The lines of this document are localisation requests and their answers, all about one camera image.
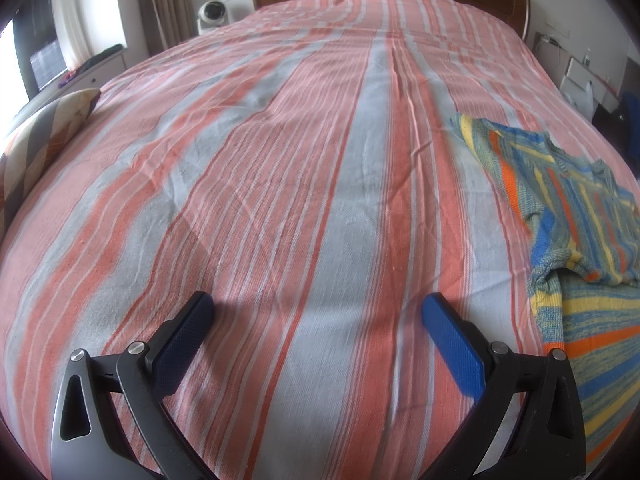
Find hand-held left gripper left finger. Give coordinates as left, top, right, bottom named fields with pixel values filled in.
left=50, top=290, right=216, bottom=480

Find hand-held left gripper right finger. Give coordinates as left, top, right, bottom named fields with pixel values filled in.
left=421, top=292, right=587, bottom=480

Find striped knit sweater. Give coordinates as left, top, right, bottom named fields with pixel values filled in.
left=447, top=114, right=640, bottom=471

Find dark clothes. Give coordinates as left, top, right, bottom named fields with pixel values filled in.
left=60, top=44, right=125, bottom=83

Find pink striped bed blanket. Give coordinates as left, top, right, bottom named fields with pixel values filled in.
left=0, top=0, right=640, bottom=480

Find striped pillow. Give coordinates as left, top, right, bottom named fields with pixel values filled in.
left=0, top=88, right=102, bottom=233

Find black chair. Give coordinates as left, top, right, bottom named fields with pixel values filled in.
left=592, top=95, right=640, bottom=171

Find white plastic bag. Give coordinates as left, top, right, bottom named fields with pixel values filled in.
left=562, top=82, right=598, bottom=121

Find white window bench cabinet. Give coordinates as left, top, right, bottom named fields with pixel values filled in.
left=10, top=47, right=128, bottom=126

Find white desk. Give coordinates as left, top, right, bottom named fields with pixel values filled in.
left=532, top=30, right=626, bottom=111

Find window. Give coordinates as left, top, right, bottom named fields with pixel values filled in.
left=0, top=0, right=71, bottom=106

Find white round fan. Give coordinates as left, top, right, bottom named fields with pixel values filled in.
left=196, top=0, right=232, bottom=36

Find brown curtain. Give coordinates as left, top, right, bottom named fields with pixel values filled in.
left=134, top=0, right=193, bottom=53

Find white sheer curtain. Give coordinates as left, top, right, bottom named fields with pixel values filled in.
left=50, top=0, right=126, bottom=68

